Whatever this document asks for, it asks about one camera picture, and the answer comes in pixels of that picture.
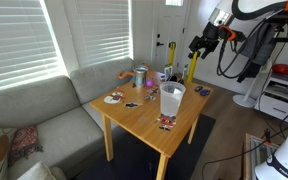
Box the black jacket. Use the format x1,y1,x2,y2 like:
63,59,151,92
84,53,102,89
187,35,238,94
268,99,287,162
236,23,278,84

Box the wide white window blinds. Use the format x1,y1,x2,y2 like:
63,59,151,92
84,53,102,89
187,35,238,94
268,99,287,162
0,0,68,93

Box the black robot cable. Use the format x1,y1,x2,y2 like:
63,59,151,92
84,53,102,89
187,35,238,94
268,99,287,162
202,19,288,180

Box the orange octopus plush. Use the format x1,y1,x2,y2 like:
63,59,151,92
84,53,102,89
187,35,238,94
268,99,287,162
117,63,151,80

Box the white floor stand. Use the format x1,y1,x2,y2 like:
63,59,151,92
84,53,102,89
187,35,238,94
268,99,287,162
232,71,263,109

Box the metal tumbler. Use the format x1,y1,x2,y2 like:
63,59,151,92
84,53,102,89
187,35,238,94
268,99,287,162
132,65,149,88

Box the red object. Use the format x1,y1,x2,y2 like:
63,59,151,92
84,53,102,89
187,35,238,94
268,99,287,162
271,63,288,75

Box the small grey sticker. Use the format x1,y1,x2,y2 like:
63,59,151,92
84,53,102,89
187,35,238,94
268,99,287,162
146,87,160,95
143,94,157,102

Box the dark rug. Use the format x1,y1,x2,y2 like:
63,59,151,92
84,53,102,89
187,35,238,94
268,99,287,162
73,113,217,180

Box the white cushion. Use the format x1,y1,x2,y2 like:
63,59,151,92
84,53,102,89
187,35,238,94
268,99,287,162
17,161,67,180

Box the white shelf unit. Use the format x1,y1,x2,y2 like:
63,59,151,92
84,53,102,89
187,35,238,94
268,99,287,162
253,64,288,125

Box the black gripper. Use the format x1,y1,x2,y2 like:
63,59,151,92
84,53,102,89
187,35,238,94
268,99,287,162
187,22,222,60

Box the white door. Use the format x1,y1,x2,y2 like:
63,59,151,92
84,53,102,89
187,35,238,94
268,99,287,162
150,0,190,73

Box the wooden table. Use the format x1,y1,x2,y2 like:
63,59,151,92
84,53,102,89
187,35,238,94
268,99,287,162
89,69,215,180

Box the black wrist camera orange mount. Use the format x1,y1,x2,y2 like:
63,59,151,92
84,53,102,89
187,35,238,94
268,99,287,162
217,25,247,44

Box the narrow white window blinds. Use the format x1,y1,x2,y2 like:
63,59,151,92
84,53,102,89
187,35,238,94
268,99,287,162
63,0,133,69

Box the small black sticker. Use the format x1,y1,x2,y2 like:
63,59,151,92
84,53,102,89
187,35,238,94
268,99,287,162
123,101,142,109

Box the red patterned cloth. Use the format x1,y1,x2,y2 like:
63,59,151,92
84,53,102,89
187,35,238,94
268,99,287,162
8,125,43,166

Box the yellow post black cap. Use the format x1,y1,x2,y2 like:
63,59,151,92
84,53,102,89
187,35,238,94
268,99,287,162
168,41,177,67
187,49,200,84

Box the grey fabric sofa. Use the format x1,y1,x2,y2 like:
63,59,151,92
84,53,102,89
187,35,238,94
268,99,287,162
0,57,135,180

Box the translucent plastic cup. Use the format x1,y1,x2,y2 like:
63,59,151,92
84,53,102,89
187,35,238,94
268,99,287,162
159,81,187,118

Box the metal frame cart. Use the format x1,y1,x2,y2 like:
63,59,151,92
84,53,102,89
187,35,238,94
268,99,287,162
243,133,282,180

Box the black orange clamp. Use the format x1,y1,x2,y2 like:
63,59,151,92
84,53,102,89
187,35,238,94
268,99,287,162
262,128,274,146

